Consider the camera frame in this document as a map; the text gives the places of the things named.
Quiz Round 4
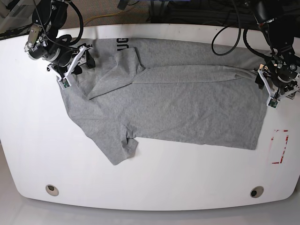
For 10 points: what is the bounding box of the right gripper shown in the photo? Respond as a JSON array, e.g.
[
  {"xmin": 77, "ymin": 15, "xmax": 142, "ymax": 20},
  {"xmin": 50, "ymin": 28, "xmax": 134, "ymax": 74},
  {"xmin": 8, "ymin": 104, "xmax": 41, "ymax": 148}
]
[{"xmin": 50, "ymin": 50, "xmax": 95, "ymax": 75}]

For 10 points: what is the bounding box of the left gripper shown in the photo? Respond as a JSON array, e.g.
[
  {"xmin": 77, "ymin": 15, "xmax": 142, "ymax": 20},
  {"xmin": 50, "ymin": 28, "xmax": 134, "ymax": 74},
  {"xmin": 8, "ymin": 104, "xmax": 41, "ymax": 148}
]
[{"xmin": 255, "ymin": 75, "xmax": 297, "ymax": 94}]

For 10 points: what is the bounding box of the grey T-shirt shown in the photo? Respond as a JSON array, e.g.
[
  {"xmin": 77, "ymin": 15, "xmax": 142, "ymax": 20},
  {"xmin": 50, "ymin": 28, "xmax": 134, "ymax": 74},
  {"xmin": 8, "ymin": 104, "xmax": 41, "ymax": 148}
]
[{"xmin": 61, "ymin": 38, "xmax": 268, "ymax": 165}]

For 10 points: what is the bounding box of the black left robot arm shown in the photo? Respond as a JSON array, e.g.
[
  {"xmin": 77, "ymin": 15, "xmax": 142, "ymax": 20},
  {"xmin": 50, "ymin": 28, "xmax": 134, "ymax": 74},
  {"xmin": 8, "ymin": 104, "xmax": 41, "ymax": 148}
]
[{"xmin": 24, "ymin": 0, "xmax": 300, "ymax": 97}]

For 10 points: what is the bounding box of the red tape rectangle marking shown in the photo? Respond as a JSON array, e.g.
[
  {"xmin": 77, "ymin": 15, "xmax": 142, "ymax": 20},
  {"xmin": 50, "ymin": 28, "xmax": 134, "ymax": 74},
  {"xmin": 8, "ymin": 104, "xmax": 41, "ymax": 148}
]
[{"xmin": 269, "ymin": 129, "xmax": 289, "ymax": 165}]

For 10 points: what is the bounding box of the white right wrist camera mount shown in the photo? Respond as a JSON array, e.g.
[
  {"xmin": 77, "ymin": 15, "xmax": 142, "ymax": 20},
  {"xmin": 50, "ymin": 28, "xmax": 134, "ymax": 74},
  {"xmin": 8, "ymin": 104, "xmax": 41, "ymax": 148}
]
[{"xmin": 47, "ymin": 43, "xmax": 93, "ymax": 90}]

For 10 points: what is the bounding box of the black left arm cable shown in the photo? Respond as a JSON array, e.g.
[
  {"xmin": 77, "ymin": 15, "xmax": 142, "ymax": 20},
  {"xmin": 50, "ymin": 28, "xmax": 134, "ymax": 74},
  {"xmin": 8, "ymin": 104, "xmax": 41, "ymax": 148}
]
[{"xmin": 210, "ymin": 0, "xmax": 274, "ymax": 58}]

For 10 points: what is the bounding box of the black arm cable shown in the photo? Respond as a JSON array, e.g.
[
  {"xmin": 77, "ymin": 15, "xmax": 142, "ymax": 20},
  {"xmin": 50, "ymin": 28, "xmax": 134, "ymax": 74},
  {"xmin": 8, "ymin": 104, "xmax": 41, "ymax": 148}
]
[
  {"xmin": 55, "ymin": 0, "xmax": 84, "ymax": 49},
  {"xmin": 210, "ymin": 0, "xmax": 274, "ymax": 58}
]

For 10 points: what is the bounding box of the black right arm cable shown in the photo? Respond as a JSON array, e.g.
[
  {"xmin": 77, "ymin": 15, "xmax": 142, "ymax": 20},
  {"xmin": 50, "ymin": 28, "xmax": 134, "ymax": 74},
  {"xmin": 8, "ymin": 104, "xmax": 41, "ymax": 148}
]
[{"xmin": 55, "ymin": 0, "xmax": 84, "ymax": 49}]

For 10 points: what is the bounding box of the yellow cable on floor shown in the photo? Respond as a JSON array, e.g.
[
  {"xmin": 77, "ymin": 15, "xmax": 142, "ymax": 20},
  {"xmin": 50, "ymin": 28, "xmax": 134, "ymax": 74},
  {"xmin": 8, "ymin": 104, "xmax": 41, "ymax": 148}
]
[{"xmin": 81, "ymin": 9, "xmax": 122, "ymax": 28}]

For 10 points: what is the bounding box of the right table cable grommet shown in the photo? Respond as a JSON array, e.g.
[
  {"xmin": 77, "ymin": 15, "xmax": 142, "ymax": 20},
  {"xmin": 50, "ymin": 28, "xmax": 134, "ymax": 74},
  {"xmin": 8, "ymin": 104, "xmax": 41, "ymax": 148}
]
[{"xmin": 250, "ymin": 186, "xmax": 264, "ymax": 198}]

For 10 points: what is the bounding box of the table cable grommet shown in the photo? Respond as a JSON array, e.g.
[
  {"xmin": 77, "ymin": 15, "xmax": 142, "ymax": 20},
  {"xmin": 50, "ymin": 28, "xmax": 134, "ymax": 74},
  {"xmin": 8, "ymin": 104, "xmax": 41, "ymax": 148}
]
[
  {"xmin": 250, "ymin": 186, "xmax": 264, "ymax": 198},
  {"xmin": 45, "ymin": 185, "xmax": 59, "ymax": 196}
]

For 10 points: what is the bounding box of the left table cable grommet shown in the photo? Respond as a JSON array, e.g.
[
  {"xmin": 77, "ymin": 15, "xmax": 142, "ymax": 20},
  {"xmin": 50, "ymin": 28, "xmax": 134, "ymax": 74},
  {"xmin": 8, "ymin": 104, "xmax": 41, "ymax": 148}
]
[{"xmin": 45, "ymin": 185, "xmax": 59, "ymax": 196}]

